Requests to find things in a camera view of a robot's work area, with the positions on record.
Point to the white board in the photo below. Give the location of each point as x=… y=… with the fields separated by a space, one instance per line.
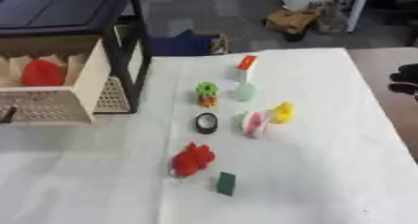
x=356 y=6

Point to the white box with red label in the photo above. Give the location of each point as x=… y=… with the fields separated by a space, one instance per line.
x=245 y=67

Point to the pink green white toy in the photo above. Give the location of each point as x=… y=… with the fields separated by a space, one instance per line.
x=253 y=123

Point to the green and orange toy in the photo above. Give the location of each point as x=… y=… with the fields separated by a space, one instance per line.
x=207 y=93

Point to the green card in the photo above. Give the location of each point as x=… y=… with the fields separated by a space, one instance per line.
x=225 y=183

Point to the pale compartment drawer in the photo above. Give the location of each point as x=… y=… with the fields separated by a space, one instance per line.
x=90 y=78

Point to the yellow duck toy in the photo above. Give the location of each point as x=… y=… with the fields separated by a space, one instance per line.
x=283 y=112

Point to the red soft toy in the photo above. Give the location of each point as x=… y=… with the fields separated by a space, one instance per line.
x=191 y=160

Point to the pale green cup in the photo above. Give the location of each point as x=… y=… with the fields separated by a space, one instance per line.
x=245 y=91

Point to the black cabinet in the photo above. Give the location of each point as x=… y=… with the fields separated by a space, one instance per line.
x=65 y=6

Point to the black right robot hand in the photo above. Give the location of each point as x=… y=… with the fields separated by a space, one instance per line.
x=405 y=80

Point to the red round object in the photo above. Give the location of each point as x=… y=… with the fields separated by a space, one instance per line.
x=42 y=73

